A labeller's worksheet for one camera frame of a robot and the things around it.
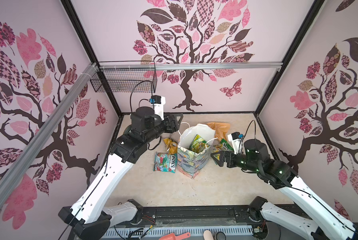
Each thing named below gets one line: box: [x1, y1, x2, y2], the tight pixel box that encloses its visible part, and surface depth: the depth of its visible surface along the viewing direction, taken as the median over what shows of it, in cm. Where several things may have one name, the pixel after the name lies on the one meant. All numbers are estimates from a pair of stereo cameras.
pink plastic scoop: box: [158, 232, 191, 240], surface depth 68 cm
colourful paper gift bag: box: [177, 122, 218, 179], surface depth 81 cm
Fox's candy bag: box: [153, 151, 178, 174], surface depth 91 cm
